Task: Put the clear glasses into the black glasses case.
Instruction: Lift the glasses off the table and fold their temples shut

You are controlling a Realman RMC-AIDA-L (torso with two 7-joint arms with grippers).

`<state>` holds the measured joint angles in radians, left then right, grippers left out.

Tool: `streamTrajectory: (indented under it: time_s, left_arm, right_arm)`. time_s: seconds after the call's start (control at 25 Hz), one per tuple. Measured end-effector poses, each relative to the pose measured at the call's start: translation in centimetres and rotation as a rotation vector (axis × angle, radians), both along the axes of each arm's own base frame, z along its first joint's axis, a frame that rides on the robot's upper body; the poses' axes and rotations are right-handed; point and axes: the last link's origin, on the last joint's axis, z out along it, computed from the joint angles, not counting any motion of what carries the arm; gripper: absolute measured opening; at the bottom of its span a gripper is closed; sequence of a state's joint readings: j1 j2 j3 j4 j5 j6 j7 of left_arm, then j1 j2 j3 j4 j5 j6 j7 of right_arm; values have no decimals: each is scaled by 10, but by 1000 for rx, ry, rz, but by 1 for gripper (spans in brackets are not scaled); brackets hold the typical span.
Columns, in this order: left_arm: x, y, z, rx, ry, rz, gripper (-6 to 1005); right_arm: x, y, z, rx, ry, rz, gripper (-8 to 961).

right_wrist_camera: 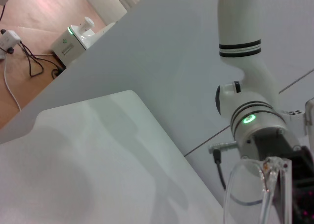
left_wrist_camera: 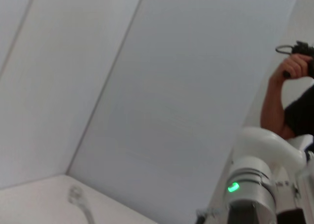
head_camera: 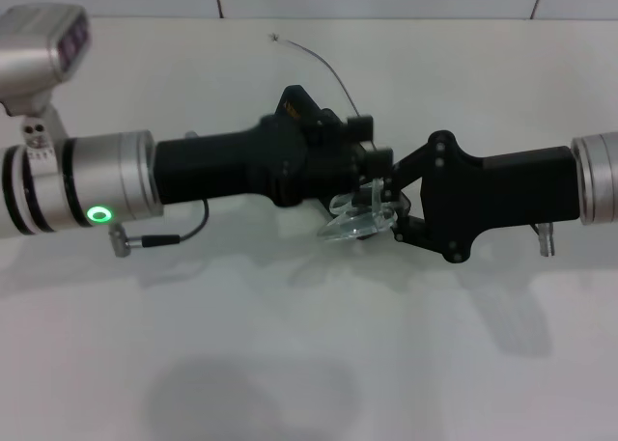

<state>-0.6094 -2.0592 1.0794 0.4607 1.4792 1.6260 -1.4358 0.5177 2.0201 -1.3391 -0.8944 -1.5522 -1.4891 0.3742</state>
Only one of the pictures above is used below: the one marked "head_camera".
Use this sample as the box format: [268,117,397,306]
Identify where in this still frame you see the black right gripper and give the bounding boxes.
[356,130,580,264]

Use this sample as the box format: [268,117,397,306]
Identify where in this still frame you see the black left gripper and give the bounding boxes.
[154,84,376,208]

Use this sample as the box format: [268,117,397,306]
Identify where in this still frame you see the transparent glasses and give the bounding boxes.
[267,31,411,244]

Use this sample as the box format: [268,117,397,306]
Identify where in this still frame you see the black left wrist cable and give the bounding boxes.
[109,197,210,258]

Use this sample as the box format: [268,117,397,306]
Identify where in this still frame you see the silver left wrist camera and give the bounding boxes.
[0,4,93,152]

